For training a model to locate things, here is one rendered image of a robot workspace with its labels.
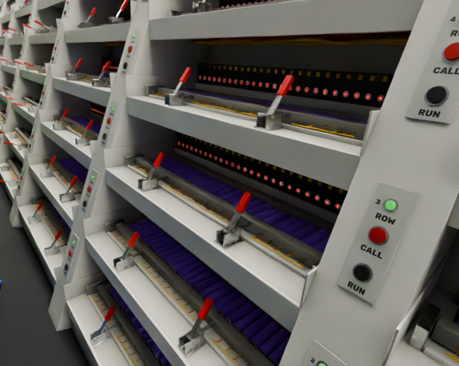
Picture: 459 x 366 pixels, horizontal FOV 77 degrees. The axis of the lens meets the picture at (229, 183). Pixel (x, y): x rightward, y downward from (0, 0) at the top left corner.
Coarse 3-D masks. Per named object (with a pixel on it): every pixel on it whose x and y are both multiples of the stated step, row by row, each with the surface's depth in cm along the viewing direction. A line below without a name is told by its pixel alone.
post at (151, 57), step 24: (168, 0) 72; (192, 0) 77; (216, 0) 82; (144, 24) 72; (144, 48) 72; (168, 48) 76; (192, 48) 81; (120, 72) 77; (144, 72) 74; (168, 72) 79; (192, 72) 84; (120, 96) 75; (120, 120) 74; (144, 120) 78; (120, 144) 76; (144, 144) 80; (168, 144) 86; (96, 168) 78; (96, 192) 76; (72, 264) 80; (96, 264) 82
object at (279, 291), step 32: (128, 160) 76; (128, 192) 67; (160, 192) 63; (160, 224) 58; (192, 224) 51; (224, 256) 44; (256, 256) 44; (288, 256) 44; (256, 288) 40; (288, 288) 38; (288, 320) 36
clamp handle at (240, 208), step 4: (248, 192) 46; (244, 196) 46; (248, 196) 46; (240, 200) 47; (244, 200) 46; (248, 200) 46; (240, 204) 46; (244, 204) 46; (236, 208) 46; (240, 208) 46; (244, 208) 46; (236, 212) 46; (240, 212) 46; (236, 216) 46; (232, 220) 46; (236, 220) 46; (232, 224) 46; (228, 228) 46; (232, 228) 46
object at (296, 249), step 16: (144, 160) 75; (160, 176) 70; (176, 176) 66; (192, 192) 61; (208, 192) 59; (224, 208) 54; (240, 224) 51; (256, 224) 48; (256, 240) 46; (272, 240) 46; (288, 240) 44; (304, 256) 42; (320, 256) 41
